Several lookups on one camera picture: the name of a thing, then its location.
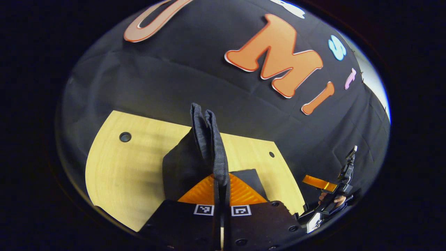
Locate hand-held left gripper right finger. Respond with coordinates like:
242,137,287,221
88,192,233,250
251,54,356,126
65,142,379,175
222,173,308,251

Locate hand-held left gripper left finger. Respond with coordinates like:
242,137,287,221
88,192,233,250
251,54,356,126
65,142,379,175
139,173,222,251

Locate dark blue jeans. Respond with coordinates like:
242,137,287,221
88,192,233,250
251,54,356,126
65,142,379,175
162,102,269,203

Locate row of backdrop clips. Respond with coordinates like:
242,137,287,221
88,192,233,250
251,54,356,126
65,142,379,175
350,49,389,114

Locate black backdrop cloth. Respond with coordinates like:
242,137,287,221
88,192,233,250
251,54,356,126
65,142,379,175
55,0,391,225

